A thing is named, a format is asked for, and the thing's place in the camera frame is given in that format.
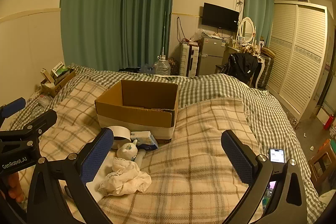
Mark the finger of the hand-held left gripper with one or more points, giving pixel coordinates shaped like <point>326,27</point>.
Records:
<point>39,120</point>
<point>14,106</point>

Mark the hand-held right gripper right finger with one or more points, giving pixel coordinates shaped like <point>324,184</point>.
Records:
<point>237,158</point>

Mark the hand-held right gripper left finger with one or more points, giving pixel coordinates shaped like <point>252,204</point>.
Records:
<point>97,155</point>

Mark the white round container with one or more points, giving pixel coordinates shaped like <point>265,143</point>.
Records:
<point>126,151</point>

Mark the white tape roll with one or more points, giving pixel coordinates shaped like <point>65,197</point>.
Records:
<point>122,130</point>

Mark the white lace cloth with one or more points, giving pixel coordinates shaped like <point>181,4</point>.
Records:
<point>126,179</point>

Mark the blue tissue pack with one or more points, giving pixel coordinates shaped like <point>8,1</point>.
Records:
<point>145,138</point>

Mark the brown cardboard box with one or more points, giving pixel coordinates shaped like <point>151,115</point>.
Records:
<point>136,116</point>

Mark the person's left hand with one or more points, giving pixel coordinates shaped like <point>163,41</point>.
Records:
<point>14,187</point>

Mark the small open cardboard box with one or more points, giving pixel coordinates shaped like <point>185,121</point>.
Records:
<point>56,87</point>

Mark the smartphone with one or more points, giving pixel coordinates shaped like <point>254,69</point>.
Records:
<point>277,155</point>

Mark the green and white booklet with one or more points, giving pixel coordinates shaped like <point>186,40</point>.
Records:
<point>59,69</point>

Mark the green checkered bedsheet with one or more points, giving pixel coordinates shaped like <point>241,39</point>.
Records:
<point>210,87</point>

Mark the wooden stool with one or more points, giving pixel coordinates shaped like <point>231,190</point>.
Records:
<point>321,165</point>

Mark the orange plastic object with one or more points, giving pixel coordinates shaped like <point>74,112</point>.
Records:
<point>325,148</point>

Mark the brown checked suitcase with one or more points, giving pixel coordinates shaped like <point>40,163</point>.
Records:
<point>267,71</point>

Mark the black jacket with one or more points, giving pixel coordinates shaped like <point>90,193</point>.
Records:
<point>242,66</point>

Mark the black bag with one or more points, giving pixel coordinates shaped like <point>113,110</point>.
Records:
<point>130,69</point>

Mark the dark chair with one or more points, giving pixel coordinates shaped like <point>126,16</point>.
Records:
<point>220,67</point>

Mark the red fire extinguisher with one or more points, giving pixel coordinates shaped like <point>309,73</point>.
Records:
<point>329,121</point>

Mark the silver fridge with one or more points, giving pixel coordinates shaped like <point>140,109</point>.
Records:
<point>211,56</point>

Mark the large clear water jug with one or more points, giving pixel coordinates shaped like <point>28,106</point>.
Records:
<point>162,66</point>

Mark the flat brown box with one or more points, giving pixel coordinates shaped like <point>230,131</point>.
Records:
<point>269,52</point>

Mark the white suitcase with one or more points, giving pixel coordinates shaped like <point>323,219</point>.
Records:
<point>189,58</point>

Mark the dark patterned bag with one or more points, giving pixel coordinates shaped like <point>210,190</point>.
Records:
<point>174,65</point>

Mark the wide green curtain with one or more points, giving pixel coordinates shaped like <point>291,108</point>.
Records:
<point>92,16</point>

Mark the white louvered wardrobe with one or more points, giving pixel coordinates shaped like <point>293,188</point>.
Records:
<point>299,56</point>

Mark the clear plastic bag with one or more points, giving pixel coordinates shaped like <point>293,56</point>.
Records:
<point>198,35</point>

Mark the white oval mirror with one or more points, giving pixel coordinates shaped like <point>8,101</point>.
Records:
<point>246,28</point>

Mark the white mop pole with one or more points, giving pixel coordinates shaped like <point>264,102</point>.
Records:
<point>164,35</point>

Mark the dark green curtain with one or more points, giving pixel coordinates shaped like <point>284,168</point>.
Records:
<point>147,16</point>

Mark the light green curtain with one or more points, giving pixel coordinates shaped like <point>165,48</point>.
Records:
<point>258,8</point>

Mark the black wall television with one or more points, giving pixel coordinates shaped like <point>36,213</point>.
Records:
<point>220,16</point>

